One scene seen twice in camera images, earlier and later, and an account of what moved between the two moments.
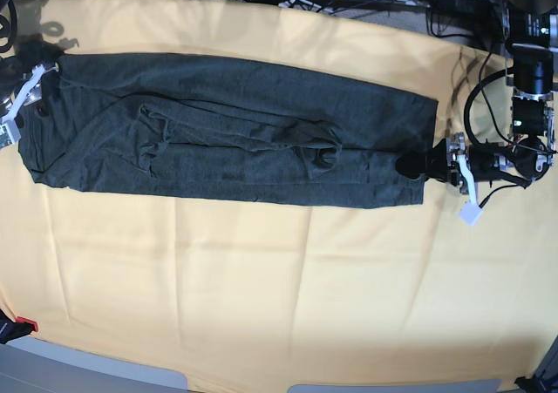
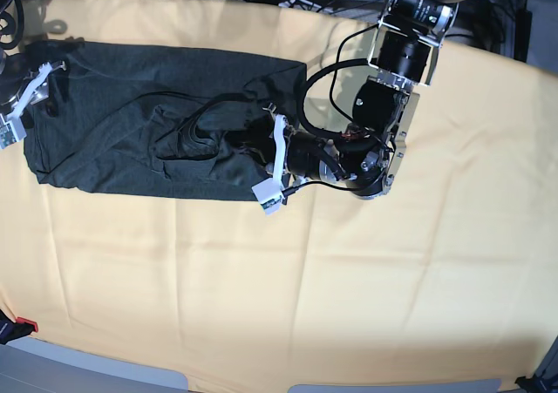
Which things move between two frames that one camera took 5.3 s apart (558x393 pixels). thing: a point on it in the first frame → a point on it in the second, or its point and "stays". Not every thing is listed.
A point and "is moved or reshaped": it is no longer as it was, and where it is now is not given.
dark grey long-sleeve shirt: (224, 131) is moved or reshaped
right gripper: (463, 165) → (300, 157)
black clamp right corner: (534, 384) stays
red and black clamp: (10, 330) stays
